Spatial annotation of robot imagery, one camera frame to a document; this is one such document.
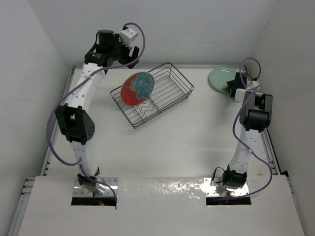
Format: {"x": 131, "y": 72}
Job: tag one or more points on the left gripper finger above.
{"x": 135, "y": 53}
{"x": 132, "y": 64}

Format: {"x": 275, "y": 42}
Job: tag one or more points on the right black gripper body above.
{"x": 231, "y": 85}

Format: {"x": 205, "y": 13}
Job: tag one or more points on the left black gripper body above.
{"x": 119, "y": 51}

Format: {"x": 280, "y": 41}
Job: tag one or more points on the light green plate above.
{"x": 219, "y": 77}

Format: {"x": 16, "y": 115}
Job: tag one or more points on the red and teal plate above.
{"x": 137, "y": 88}

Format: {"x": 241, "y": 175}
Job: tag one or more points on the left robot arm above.
{"x": 73, "y": 113}

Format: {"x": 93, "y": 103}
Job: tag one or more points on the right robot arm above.
{"x": 252, "y": 119}

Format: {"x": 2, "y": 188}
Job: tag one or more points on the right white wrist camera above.
{"x": 250, "y": 83}

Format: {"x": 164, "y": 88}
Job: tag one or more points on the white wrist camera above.
{"x": 128, "y": 35}
{"x": 250, "y": 83}

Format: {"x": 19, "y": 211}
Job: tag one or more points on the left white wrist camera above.
{"x": 128, "y": 35}

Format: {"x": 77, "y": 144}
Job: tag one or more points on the wire dish rack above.
{"x": 171, "y": 88}

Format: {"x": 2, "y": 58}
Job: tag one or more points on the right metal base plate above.
{"x": 215, "y": 188}

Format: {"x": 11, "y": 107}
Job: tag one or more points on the metal base plate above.
{"x": 215, "y": 188}
{"x": 89, "y": 189}

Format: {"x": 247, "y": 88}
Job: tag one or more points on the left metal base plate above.
{"x": 89, "y": 189}

